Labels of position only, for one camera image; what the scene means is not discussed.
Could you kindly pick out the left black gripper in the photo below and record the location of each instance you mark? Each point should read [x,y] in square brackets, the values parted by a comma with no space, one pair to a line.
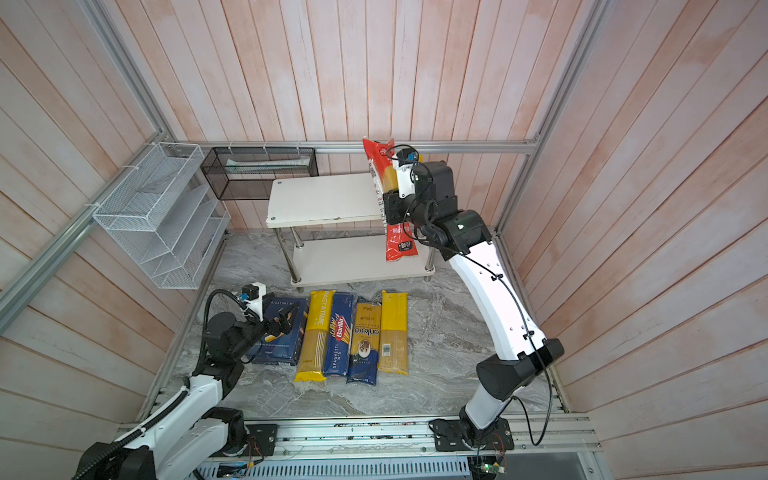
[285,324]

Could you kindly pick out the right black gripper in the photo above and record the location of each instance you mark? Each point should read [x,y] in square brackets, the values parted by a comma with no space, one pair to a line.
[394,204]

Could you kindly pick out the red spaghetti bag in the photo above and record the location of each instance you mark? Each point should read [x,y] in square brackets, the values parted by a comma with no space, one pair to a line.
[399,238]

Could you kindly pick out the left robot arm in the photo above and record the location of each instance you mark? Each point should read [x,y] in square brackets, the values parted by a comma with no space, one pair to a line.
[193,425]

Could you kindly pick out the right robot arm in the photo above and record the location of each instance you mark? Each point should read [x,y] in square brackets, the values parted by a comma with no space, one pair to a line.
[522,350]

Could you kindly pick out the blue Barilla pasta box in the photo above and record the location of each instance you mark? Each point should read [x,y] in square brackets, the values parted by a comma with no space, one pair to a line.
[284,348]

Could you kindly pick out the white two-tier shelf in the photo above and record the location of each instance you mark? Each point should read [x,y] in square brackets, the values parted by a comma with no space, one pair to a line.
[336,199]

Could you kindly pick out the yellow Pastatime spaghetti bag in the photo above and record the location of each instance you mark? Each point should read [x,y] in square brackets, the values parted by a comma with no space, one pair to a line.
[313,353]

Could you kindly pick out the blue Barilla spaghetti box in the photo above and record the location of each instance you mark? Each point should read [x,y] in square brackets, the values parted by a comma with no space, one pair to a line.
[339,337]

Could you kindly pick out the dark blue spaghetti bag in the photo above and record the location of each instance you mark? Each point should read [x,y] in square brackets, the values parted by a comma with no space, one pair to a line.
[365,344]

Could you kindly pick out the yellow spaghetti bag with barcode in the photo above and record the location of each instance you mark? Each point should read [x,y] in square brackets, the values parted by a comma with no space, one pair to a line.
[394,334]

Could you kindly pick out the black mesh basket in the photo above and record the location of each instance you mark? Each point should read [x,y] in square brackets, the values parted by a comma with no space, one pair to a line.
[248,173]

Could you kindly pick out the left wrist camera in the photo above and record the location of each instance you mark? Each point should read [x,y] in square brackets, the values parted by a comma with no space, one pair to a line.
[251,300]

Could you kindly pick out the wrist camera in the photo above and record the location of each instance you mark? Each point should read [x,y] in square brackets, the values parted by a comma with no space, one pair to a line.
[404,157]
[251,300]

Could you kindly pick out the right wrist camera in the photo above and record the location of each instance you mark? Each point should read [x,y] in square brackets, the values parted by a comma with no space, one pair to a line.
[404,157]

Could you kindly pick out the white wire mesh rack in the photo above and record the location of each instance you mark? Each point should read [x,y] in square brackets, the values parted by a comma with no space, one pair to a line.
[169,226]

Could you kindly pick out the aluminium frame back bar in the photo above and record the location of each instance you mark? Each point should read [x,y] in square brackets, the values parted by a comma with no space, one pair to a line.
[356,147]

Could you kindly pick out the aluminium frame bar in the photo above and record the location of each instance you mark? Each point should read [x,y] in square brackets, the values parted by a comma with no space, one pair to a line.
[28,283]
[356,147]

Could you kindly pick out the aluminium frame left bar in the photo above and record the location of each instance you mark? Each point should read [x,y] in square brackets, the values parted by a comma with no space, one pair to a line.
[28,283]

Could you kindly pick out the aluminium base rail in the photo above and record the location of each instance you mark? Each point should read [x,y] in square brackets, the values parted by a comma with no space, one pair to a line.
[386,447]

